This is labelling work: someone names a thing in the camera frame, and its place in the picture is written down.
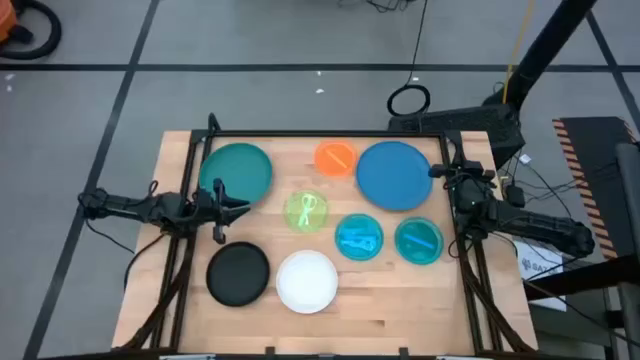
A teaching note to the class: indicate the black hazard-striped platform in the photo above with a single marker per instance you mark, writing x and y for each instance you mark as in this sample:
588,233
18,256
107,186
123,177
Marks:
595,150

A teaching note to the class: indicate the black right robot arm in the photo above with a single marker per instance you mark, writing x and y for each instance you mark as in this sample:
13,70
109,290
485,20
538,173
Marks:
530,225

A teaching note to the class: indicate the orange translucent small plate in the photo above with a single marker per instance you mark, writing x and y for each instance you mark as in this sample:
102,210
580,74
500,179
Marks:
346,150

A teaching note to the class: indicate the orange vacuum cleaner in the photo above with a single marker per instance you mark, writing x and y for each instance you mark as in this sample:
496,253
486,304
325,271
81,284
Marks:
5,20

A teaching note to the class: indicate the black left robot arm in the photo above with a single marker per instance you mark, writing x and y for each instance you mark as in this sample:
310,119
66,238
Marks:
130,205

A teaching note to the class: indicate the large teal plastic plate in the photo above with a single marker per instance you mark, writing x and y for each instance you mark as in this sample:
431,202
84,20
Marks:
240,165

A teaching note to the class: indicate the green translucent small plate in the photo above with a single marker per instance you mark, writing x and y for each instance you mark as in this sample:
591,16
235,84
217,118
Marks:
320,212

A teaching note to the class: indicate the black metal table frame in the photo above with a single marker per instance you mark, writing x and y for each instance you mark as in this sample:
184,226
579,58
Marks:
300,133

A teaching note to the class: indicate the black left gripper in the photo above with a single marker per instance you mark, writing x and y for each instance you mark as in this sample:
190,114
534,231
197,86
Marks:
207,210

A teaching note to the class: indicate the black power adapter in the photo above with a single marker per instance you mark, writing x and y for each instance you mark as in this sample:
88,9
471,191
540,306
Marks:
515,196

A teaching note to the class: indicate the white plastic plate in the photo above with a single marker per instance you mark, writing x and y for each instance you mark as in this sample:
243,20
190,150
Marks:
306,282

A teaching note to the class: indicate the black camera stand pole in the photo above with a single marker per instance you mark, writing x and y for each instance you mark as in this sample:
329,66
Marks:
546,45

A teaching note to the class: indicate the black plastic plate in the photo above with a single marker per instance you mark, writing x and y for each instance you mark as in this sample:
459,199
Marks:
237,275

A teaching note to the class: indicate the cyan translucent small plate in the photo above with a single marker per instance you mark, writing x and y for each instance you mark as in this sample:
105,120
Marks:
417,255
372,225

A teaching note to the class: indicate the black diagonal beam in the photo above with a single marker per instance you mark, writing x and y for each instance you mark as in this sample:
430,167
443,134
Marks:
590,275

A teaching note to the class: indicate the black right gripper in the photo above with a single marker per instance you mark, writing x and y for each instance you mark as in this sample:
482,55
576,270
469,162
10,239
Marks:
470,187

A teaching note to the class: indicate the white paper sign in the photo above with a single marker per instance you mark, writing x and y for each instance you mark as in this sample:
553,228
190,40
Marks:
540,252

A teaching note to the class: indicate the grey metal post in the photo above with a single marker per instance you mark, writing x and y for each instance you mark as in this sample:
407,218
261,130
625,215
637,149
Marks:
629,200

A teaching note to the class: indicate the small white tag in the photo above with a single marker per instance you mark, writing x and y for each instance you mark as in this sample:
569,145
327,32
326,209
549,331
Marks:
525,159

